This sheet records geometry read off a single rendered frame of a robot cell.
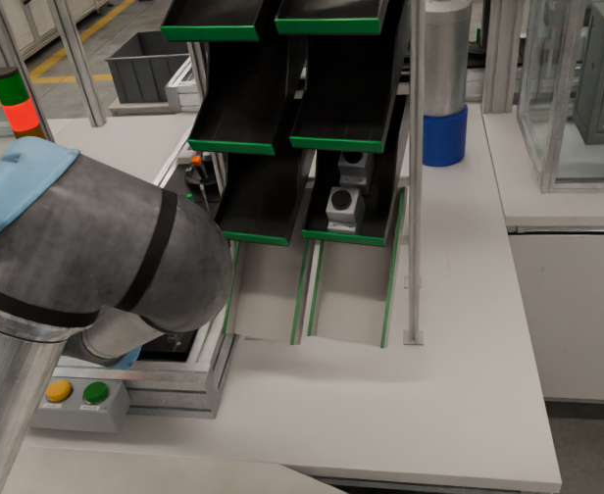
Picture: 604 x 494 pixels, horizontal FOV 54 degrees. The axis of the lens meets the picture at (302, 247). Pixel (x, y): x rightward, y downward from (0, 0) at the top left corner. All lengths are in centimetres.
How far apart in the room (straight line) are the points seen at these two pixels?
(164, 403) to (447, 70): 109
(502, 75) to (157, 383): 144
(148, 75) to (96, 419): 223
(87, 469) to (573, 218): 121
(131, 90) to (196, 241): 267
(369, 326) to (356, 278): 9
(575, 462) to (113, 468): 148
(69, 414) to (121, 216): 67
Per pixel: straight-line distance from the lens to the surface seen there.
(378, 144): 81
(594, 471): 216
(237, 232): 94
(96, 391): 110
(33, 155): 51
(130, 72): 313
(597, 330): 189
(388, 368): 117
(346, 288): 105
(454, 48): 165
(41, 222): 49
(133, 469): 112
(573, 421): 226
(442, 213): 157
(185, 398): 111
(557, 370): 199
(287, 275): 106
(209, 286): 54
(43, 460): 121
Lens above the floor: 174
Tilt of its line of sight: 37 degrees down
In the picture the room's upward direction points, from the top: 7 degrees counter-clockwise
